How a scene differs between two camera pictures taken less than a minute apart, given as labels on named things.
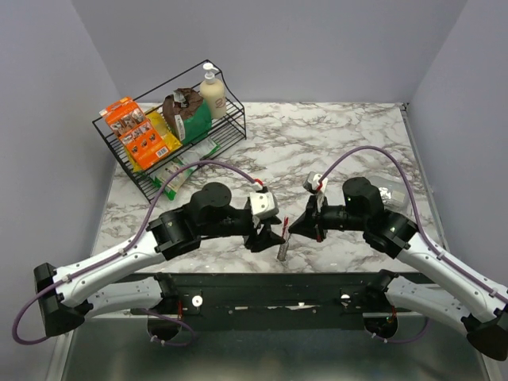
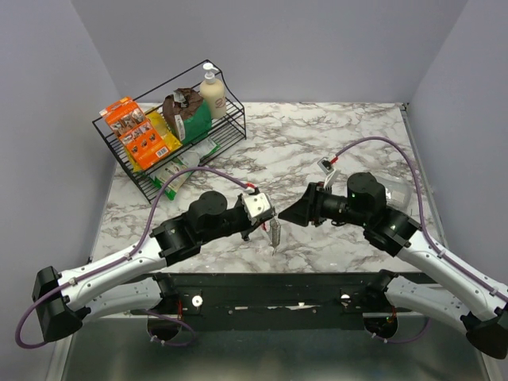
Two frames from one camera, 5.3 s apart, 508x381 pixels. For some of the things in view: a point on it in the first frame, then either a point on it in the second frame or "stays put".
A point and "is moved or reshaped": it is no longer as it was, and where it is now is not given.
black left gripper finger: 266,232 to 243,225
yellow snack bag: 158,121 stays put
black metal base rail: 286,301 stays put
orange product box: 140,136 stays put
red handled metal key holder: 283,248 is moved or reshaped
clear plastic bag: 394,194 stays put
